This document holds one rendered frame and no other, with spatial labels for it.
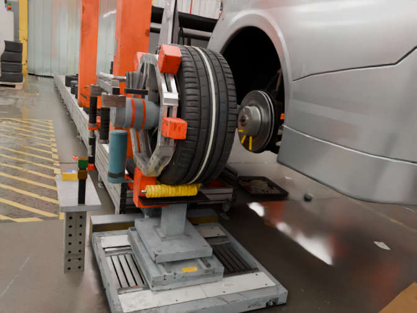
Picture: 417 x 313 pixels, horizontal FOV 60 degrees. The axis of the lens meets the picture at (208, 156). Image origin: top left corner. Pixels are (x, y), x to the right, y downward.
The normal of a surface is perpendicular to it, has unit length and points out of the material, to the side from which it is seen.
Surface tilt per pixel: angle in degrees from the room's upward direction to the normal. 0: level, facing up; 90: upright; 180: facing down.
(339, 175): 90
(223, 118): 81
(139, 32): 90
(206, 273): 90
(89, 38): 90
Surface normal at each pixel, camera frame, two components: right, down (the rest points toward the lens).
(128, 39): 0.41, 0.27
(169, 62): 0.27, 0.78
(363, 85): -0.89, 0.00
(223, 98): 0.43, -0.14
